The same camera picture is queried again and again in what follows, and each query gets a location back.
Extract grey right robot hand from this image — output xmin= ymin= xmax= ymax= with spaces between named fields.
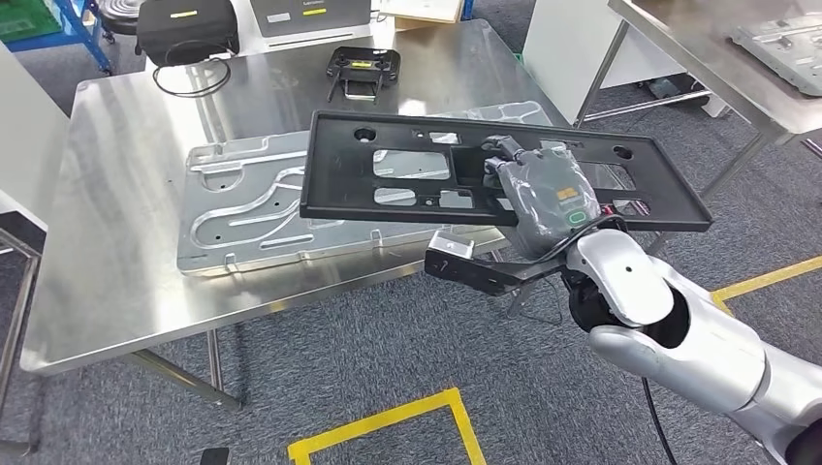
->
xmin=481 ymin=135 xmax=605 ymax=262

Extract black plastic plate part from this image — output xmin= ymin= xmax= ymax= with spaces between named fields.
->
xmin=299 ymin=109 xmax=714 ymax=233

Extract stainless steel workbench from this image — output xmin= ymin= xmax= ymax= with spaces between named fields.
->
xmin=574 ymin=0 xmax=822 ymax=258
xmin=0 ymin=17 xmax=573 ymax=458

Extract tan cardboard board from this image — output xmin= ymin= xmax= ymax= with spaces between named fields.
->
xmin=378 ymin=0 xmax=465 ymax=32

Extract black handheld device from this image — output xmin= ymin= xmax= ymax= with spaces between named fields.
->
xmin=324 ymin=46 xmax=402 ymax=104

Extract stamped sheet metal panel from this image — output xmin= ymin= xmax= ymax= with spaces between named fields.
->
xmin=728 ymin=13 xmax=822 ymax=98
xmin=176 ymin=100 xmax=553 ymax=278

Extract grey equipment case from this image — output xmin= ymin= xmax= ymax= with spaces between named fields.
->
xmin=248 ymin=0 xmax=374 ymax=39

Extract black carry case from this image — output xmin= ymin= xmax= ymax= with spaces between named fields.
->
xmin=135 ymin=0 xmax=240 ymax=68

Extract dark round stacked discs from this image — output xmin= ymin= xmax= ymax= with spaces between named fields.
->
xmin=96 ymin=0 xmax=145 ymax=37

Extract green mat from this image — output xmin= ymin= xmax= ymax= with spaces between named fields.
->
xmin=0 ymin=0 xmax=62 ymax=45

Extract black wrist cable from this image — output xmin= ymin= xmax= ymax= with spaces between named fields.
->
xmin=513 ymin=213 xmax=629 ymax=264

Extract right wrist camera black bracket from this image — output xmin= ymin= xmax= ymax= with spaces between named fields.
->
xmin=424 ymin=231 xmax=566 ymax=297

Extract thin black floor cable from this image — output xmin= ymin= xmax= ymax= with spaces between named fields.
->
xmin=507 ymin=275 xmax=566 ymax=326

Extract black hanging arm cable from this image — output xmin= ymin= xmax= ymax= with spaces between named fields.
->
xmin=641 ymin=377 xmax=679 ymax=465

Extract black cable loop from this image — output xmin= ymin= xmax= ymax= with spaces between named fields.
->
xmin=151 ymin=39 xmax=233 ymax=99

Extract blue metal frame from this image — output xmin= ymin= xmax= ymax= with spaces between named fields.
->
xmin=3 ymin=0 xmax=113 ymax=75

